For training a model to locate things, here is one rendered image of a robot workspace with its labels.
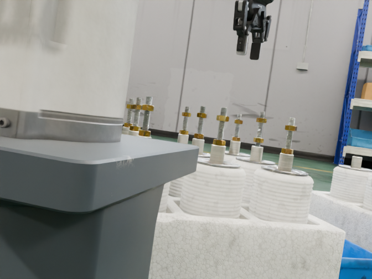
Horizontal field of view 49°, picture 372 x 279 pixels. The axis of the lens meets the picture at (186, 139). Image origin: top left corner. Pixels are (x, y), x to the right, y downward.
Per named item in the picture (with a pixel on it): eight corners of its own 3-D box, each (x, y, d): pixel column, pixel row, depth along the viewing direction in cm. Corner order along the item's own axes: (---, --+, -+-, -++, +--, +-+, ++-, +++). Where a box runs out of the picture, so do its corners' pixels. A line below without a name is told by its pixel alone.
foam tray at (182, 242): (328, 346, 63) (347, 231, 62) (65, 347, 54) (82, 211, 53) (237, 255, 101) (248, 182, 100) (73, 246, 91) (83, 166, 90)
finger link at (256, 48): (261, 42, 91) (258, 60, 91) (262, 43, 91) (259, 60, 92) (251, 42, 92) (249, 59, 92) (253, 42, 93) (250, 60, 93)
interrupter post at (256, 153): (260, 163, 80) (262, 146, 80) (262, 165, 78) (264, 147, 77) (248, 161, 80) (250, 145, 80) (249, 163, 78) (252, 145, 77)
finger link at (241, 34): (241, 27, 86) (238, 51, 87) (235, 24, 84) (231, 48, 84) (248, 27, 86) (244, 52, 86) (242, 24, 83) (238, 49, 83)
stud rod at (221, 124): (213, 154, 65) (220, 107, 64) (218, 155, 65) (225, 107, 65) (215, 155, 64) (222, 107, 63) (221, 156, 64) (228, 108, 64)
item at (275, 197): (243, 287, 63) (260, 171, 63) (235, 265, 73) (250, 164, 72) (304, 295, 64) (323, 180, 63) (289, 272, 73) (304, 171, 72)
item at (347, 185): (373, 251, 95) (386, 174, 94) (338, 249, 93) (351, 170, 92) (347, 238, 104) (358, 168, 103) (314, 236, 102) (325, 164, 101)
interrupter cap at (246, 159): (270, 164, 83) (271, 160, 82) (278, 168, 75) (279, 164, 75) (233, 158, 83) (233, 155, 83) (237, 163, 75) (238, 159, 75)
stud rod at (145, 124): (144, 146, 62) (150, 96, 62) (147, 147, 61) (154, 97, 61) (138, 145, 62) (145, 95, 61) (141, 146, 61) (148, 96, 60)
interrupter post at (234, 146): (240, 156, 91) (242, 141, 91) (236, 156, 89) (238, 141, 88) (230, 154, 92) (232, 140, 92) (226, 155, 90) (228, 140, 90)
